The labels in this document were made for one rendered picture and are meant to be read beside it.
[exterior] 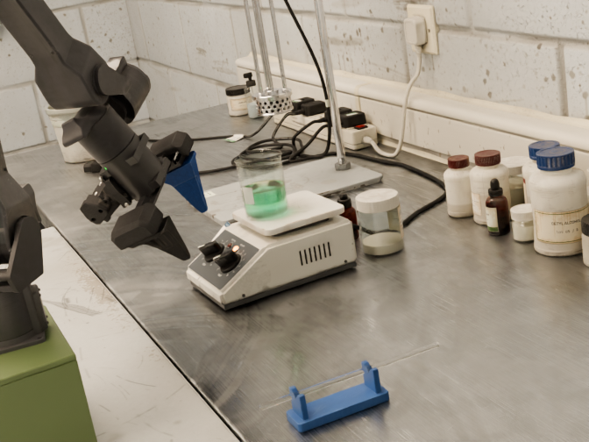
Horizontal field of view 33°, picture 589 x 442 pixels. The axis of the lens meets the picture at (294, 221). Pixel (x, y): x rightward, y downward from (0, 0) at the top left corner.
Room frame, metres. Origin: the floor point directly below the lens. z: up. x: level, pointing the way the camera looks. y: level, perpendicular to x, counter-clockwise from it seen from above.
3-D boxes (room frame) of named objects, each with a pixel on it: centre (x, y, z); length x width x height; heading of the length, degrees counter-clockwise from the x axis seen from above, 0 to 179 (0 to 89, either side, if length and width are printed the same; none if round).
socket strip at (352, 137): (2.06, -0.09, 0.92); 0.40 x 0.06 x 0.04; 22
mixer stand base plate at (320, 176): (1.68, 0.01, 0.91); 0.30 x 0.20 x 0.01; 112
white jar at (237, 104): (2.41, 0.08, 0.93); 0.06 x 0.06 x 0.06
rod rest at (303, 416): (0.89, -0.01, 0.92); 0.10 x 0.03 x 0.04; 111
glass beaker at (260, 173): (1.29, 0.03, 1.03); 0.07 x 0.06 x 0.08; 177
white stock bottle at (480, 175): (1.36, -0.28, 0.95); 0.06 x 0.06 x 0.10
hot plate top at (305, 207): (1.29, 0.01, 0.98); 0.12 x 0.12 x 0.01; 24
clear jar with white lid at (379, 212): (1.31, -0.12, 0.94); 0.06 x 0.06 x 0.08
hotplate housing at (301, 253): (1.28, 0.03, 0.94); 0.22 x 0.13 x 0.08; 114
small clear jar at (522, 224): (1.27, -0.30, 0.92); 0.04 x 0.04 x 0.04
